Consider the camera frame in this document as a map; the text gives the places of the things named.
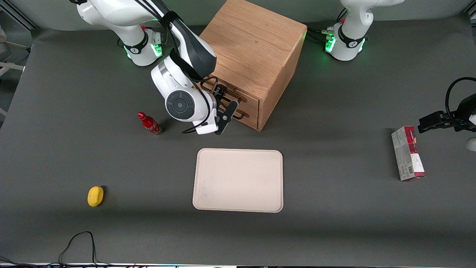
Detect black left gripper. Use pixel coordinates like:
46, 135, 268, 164
417, 93, 476, 134

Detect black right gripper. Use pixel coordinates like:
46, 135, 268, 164
208, 84, 243, 115

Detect black metal drawer handle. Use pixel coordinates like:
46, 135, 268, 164
201, 76, 248, 106
228, 108, 250, 121

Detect wooden drawer with gripped handle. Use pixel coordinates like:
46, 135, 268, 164
201, 74, 260, 117

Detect wooden drawer kept shut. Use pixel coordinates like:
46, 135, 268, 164
232, 107, 259, 130

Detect wooden drawer cabinet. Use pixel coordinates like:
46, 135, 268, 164
199, 0, 308, 131

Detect red and white carton box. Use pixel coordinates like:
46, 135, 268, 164
391, 126, 426, 182

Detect beige plastic tray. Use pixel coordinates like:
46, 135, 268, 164
192, 148, 284, 213

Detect red soda bottle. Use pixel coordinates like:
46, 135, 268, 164
137, 112, 163, 137

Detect yellow lemon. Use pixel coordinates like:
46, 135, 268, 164
87, 186, 104, 207

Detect white metal stand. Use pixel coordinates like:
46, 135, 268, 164
0, 25, 32, 117

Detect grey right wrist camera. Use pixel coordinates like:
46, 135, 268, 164
215, 100, 239, 135

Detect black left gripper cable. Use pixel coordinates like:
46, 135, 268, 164
445, 77, 476, 120

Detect black right arm base cables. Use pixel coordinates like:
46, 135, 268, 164
141, 22, 170, 48

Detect black arm base cables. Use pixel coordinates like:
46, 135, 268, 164
307, 7, 348, 44
141, 22, 170, 48

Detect black left arm base cables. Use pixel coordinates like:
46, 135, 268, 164
307, 7, 348, 44

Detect black cable loop on table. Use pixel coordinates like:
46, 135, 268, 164
58, 231, 112, 267

